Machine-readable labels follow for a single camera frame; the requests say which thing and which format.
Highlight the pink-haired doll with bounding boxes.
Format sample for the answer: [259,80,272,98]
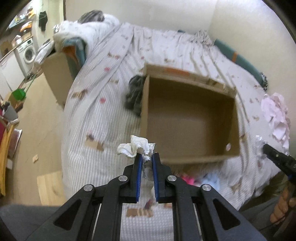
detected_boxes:
[181,175,195,186]

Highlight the white sock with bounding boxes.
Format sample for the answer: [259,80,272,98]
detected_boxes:
[116,135,156,158]

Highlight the light blue fluffy cloth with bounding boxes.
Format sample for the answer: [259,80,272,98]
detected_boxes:
[201,173,220,191]

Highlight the packaged white socks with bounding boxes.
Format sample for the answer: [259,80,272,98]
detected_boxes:
[255,135,266,160]

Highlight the right hand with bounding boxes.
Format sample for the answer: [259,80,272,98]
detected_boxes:
[270,187,295,224]

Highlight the pink crumpled cloth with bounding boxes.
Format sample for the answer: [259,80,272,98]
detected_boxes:
[260,93,290,155]

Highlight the gingham dog-print bed quilt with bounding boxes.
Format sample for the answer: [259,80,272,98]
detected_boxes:
[54,15,289,240]

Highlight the open cardboard box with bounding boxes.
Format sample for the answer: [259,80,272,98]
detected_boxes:
[140,64,240,165]

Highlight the dark grey cloth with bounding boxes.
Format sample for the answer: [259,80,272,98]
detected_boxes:
[125,75,145,116]

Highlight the teal bolster pillow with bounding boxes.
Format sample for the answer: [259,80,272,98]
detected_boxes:
[214,39,268,91]

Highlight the brown cardboard panel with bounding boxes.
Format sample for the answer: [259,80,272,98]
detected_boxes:
[41,52,80,108]

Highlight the wooden chair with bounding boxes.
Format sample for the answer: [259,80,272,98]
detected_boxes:
[0,116,19,196]

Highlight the white washing machine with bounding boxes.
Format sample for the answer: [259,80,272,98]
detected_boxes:
[14,37,36,76]

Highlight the grey striped pillow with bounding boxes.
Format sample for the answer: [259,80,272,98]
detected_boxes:
[78,9,105,24]

